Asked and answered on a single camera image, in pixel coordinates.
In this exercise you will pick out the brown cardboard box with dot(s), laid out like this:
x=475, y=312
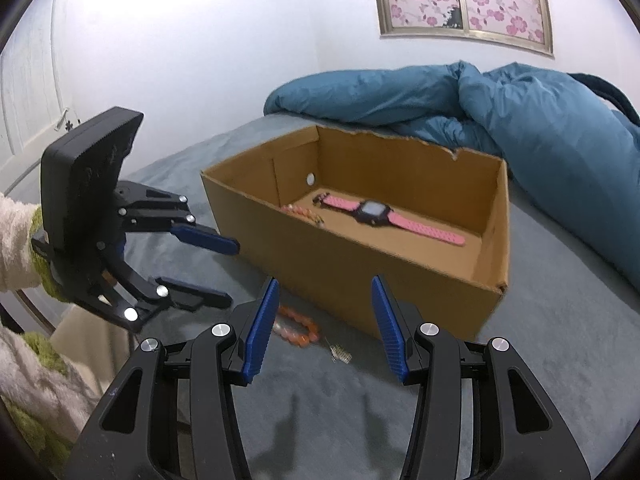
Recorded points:
x=350, y=270

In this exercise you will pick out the grey bed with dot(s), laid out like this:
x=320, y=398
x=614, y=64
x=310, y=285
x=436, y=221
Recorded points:
x=550, y=350

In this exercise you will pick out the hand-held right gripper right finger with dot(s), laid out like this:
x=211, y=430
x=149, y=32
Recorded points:
x=392, y=330

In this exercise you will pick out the white door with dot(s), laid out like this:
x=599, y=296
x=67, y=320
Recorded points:
x=30, y=85

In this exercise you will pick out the dark blue pillow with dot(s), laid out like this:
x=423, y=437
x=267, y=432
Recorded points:
x=610, y=92

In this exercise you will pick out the arm in fuzzy cream sleeve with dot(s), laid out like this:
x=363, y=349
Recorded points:
x=45, y=400

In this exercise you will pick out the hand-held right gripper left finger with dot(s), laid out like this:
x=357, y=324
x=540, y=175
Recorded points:
x=260, y=330

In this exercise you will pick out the blue duvet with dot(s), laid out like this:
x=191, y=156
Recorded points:
x=550, y=135

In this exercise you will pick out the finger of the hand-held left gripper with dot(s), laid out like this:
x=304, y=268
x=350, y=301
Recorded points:
x=200, y=299
x=205, y=239

